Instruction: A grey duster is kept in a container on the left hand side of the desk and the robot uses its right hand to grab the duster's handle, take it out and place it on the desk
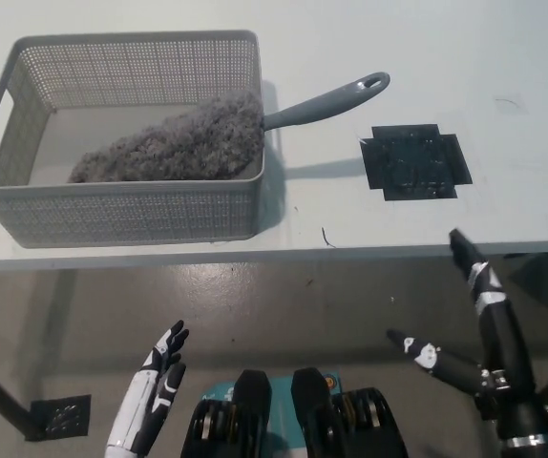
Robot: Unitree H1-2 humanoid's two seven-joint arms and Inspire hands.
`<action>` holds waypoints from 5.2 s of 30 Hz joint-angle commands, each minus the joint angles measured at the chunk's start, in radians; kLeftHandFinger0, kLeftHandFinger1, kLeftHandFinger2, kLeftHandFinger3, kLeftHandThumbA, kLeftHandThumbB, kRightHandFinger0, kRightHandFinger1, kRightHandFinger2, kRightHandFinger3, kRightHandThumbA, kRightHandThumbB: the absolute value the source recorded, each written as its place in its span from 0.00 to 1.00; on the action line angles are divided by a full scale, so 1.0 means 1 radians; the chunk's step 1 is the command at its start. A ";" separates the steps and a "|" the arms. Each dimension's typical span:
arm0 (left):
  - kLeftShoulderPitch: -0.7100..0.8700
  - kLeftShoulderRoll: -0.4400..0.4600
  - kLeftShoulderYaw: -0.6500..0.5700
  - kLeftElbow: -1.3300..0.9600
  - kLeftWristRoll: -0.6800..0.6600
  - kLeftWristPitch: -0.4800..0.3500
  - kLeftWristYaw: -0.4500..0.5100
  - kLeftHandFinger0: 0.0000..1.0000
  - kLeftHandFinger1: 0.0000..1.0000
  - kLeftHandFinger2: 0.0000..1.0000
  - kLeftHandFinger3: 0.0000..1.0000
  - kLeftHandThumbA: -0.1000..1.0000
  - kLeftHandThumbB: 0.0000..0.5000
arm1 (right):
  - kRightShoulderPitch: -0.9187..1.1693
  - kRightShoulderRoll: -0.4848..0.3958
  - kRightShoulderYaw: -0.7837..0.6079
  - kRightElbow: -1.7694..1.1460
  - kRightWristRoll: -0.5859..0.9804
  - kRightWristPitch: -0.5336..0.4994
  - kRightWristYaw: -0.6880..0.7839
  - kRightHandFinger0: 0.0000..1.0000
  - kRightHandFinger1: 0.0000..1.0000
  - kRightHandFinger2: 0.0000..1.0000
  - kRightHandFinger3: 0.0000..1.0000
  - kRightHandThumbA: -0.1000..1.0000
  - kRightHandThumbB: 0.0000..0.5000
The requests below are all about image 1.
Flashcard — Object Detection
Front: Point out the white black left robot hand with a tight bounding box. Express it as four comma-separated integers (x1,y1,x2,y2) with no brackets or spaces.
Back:
104,319,191,458

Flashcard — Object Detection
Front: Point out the black tape patch on desk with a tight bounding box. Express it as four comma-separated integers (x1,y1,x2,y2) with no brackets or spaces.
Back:
359,123,474,202

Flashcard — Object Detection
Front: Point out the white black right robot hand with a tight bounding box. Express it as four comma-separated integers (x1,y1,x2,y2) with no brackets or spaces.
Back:
387,228,548,443

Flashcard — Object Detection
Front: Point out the grey fluffy duster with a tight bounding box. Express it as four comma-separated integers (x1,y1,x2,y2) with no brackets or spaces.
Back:
67,71,391,184

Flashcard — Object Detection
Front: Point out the grey perforated plastic basket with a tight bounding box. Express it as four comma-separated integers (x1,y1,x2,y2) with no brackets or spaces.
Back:
0,30,267,249

